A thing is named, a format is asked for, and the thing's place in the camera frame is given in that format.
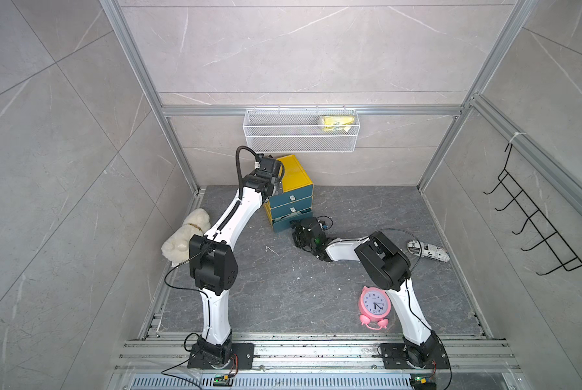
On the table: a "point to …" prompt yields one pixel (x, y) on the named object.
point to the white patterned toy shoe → (433, 251)
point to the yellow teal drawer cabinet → (291, 203)
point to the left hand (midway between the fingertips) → (264, 181)
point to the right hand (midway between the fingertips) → (288, 225)
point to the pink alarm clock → (375, 306)
